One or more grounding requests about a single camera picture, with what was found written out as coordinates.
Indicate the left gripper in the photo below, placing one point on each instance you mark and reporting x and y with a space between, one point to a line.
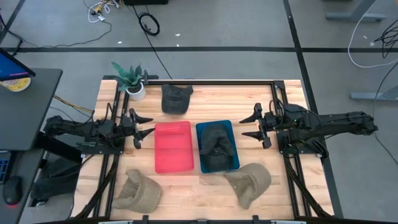
128 127

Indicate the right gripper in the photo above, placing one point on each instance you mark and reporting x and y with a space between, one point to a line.
272 122

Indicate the dark grey baseball cap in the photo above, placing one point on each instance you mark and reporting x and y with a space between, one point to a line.
175 99
216 146

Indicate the tan baseball cap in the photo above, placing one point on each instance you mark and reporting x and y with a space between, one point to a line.
252 182
143 194

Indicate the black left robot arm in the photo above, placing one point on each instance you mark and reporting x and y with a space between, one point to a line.
77 127

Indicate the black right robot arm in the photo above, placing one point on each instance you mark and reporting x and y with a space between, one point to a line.
342 123

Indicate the pink translucent plastic bin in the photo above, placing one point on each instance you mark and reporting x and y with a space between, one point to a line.
174 149

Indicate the green plant in white pot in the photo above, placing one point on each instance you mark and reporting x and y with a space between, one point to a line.
133 85

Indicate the blue plastic bin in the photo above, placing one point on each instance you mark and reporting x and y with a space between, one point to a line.
199 146

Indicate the black office chair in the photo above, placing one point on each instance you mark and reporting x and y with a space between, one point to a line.
56 180

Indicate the dark grey desk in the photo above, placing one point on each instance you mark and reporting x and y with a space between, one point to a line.
25 115

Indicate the grey desk foot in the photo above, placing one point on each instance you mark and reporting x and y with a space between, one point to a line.
354 15
373 96

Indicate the black box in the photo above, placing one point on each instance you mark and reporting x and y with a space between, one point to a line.
146 2

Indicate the yellow white round roll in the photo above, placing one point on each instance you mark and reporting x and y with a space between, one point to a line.
17 84

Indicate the black keyboard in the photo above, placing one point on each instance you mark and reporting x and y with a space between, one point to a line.
3 166

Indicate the black computer mouse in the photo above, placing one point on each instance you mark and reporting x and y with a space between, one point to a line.
12 189

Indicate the monitor with blue screen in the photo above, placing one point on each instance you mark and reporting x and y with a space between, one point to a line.
9 67

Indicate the black aluminium rig frame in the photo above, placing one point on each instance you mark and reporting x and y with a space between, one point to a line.
278 84

